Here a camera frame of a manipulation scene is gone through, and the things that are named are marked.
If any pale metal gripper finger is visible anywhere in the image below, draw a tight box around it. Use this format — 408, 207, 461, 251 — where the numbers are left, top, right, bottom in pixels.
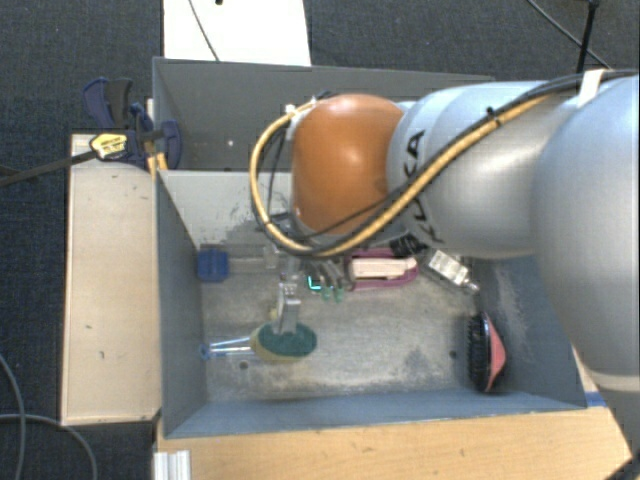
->
278, 297, 303, 336
275, 281, 297, 322

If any green and yellow dish scrubber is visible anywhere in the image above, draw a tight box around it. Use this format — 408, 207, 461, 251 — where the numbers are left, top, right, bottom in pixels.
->
199, 321, 319, 365

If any purple and cream brush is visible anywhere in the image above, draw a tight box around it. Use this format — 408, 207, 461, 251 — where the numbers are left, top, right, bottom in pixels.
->
348, 248, 419, 293

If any blue sponge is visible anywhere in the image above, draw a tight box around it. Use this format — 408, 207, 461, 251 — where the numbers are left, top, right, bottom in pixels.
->
195, 248, 231, 283

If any grey metal bin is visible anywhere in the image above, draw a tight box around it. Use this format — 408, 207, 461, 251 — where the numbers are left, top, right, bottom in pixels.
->
152, 56, 589, 440

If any clear glass bottle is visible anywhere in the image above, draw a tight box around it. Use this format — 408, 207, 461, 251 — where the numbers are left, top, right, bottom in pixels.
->
427, 249, 480, 294

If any pale wood board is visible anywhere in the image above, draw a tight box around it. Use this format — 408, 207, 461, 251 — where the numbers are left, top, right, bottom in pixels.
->
59, 133, 164, 427

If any black and red brush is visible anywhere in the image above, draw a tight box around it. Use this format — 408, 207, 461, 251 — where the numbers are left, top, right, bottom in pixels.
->
466, 311, 509, 395

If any black cylinder on white bracket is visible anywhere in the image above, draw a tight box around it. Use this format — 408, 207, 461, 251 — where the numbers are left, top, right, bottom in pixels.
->
392, 235, 431, 262

